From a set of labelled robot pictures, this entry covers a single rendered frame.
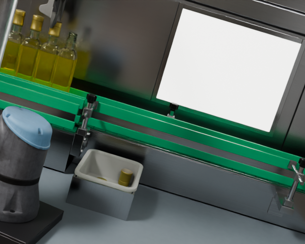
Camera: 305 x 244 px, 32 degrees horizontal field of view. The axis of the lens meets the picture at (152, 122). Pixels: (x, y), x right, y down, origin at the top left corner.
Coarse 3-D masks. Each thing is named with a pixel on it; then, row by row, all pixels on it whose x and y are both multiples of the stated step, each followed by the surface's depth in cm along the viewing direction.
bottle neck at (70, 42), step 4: (68, 32) 165; (72, 32) 166; (68, 36) 164; (72, 36) 164; (76, 36) 165; (68, 40) 164; (72, 40) 164; (68, 44) 165; (72, 44) 165; (72, 48) 165
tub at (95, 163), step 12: (84, 156) 153; (96, 156) 161; (108, 156) 161; (84, 168) 152; (96, 168) 161; (108, 168) 161; (120, 168) 161; (132, 168) 161; (96, 180) 140; (108, 180) 160; (132, 180) 161
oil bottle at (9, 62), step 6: (12, 36) 164; (18, 36) 164; (12, 42) 164; (18, 42) 164; (6, 48) 165; (12, 48) 165; (18, 48) 165; (6, 54) 165; (12, 54) 165; (18, 54) 166; (6, 60) 166; (12, 60) 166; (0, 66) 167; (6, 66) 166; (12, 66) 166; (6, 72) 167; (12, 72) 167
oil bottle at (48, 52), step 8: (40, 48) 165; (48, 48) 164; (56, 48) 165; (40, 56) 165; (48, 56) 165; (56, 56) 165; (40, 64) 165; (48, 64) 165; (40, 72) 166; (48, 72) 166; (32, 80) 167; (40, 80) 167; (48, 80) 167
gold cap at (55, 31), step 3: (57, 21) 165; (57, 24) 163; (60, 24) 164; (54, 27) 163; (57, 27) 164; (60, 27) 164; (51, 30) 164; (54, 30) 164; (57, 30) 164; (60, 30) 165; (48, 33) 165; (51, 33) 164; (54, 33) 164; (57, 33) 164; (57, 36) 165
